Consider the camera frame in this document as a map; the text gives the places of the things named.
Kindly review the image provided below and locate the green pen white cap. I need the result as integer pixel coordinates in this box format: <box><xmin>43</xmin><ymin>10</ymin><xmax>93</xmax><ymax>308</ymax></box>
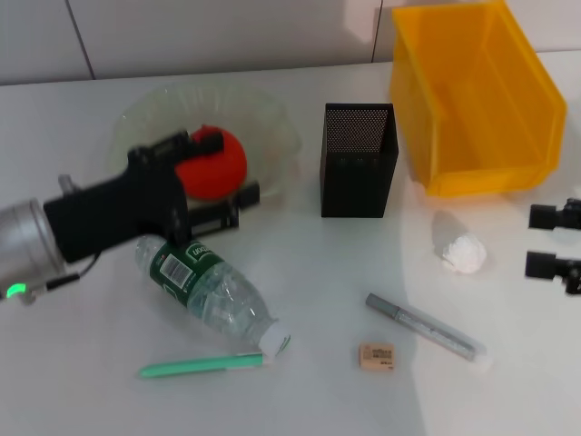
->
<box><xmin>138</xmin><ymin>352</ymin><xmax>278</xmax><ymax>381</ymax></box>

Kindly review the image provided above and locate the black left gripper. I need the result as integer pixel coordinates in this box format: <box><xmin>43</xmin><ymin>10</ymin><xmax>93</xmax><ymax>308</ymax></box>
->
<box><xmin>43</xmin><ymin>129</ymin><xmax>262</xmax><ymax>264</ymax></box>

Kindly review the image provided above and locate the black mesh pen holder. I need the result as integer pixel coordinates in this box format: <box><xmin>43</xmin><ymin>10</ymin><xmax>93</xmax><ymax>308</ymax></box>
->
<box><xmin>320</xmin><ymin>103</ymin><xmax>400</xmax><ymax>219</ymax></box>

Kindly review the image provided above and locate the orange fruit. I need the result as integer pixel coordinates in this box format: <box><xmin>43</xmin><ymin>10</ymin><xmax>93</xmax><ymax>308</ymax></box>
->
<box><xmin>174</xmin><ymin>123</ymin><xmax>250</xmax><ymax>201</ymax></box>

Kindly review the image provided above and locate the clear water bottle green label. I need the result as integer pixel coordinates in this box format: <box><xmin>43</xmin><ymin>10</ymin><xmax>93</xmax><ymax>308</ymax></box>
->
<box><xmin>134</xmin><ymin>233</ymin><xmax>292</xmax><ymax>358</ymax></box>

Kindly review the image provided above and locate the grey pen clear cap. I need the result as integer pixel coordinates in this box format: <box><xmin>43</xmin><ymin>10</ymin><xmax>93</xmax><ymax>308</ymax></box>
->
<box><xmin>365</xmin><ymin>292</ymin><xmax>494</xmax><ymax>367</ymax></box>

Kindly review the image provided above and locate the clear green glass fruit plate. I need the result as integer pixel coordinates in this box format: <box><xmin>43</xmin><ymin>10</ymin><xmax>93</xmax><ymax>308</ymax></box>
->
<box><xmin>106</xmin><ymin>84</ymin><xmax>303</xmax><ymax>214</ymax></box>

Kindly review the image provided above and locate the white paper ball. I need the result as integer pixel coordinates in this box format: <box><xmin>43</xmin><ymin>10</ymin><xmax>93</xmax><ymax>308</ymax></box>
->
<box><xmin>438</xmin><ymin>231</ymin><xmax>489</xmax><ymax>276</ymax></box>

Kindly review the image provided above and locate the yellow plastic bin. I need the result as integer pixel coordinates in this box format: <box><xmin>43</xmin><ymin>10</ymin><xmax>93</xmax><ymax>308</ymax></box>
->
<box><xmin>389</xmin><ymin>0</ymin><xmax>568</xmax><ymax>199</ymax></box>

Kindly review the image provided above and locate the small beige eraser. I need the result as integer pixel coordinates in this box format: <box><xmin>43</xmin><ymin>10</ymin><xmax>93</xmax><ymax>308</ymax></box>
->
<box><xmin>358</xmin><ymin>342</ymin><xmax>396</xmax><ymax>373</ymax></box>

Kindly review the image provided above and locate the left gripper cable with plug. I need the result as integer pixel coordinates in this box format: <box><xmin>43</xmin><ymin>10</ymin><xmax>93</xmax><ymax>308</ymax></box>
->
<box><xmin>43</xmin><ymin>174</ymin><xmax>103</xmax><ymax>292</ymax></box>

